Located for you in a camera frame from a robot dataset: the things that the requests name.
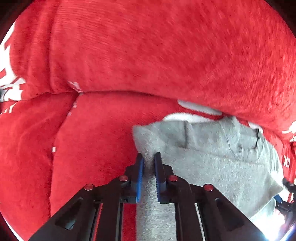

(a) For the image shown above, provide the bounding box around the red sofa back cushion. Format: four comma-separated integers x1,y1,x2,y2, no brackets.
5,1,295,141

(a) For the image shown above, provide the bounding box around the red sofa seat cover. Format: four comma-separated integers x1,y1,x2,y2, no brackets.
1,90,295,240

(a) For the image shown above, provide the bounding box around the grey knit sweater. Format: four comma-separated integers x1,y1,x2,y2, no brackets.
133,117,283,240

